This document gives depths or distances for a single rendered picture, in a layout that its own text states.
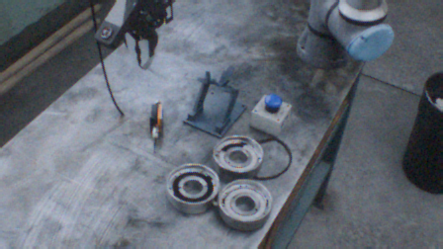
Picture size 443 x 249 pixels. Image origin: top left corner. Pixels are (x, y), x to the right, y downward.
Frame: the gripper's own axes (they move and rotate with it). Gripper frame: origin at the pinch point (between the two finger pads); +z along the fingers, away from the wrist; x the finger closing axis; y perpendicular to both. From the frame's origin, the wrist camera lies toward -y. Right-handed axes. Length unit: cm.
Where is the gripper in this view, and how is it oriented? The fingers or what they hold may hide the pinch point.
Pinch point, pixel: (141, 65)
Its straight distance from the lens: 113.2
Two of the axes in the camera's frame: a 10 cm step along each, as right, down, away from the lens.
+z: 0.1, 7.2, 6.9
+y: 5.5, -5.8, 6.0
